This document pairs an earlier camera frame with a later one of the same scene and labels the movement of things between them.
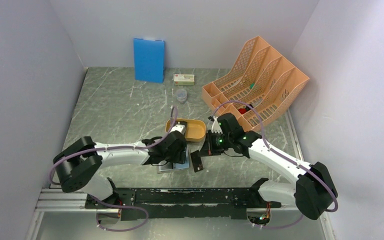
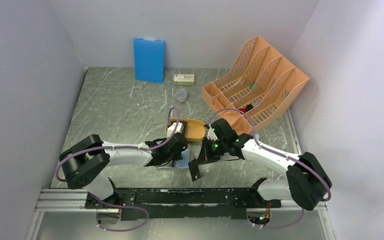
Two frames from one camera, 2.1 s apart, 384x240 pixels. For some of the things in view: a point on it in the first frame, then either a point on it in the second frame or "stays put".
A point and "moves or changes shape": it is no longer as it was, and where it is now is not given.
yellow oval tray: x=196 y=129 stays put
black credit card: x=196 y=161 moves or changes shape
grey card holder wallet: x=169 y=166 stays put
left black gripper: x=180 y=156 stays put
